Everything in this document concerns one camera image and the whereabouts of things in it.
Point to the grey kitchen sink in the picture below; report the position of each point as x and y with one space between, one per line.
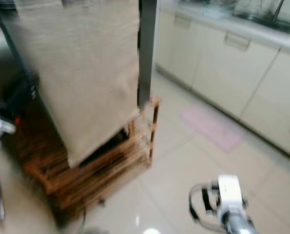
266 13

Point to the beige cloth fridge cover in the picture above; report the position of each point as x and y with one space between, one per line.
86 73

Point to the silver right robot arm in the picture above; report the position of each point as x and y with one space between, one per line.
240 224

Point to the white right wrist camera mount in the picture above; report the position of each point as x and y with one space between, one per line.
230 194

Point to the wooden slatted rack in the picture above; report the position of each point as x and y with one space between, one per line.
106 165

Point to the cream kitchen cabinet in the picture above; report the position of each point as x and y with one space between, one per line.
232 83

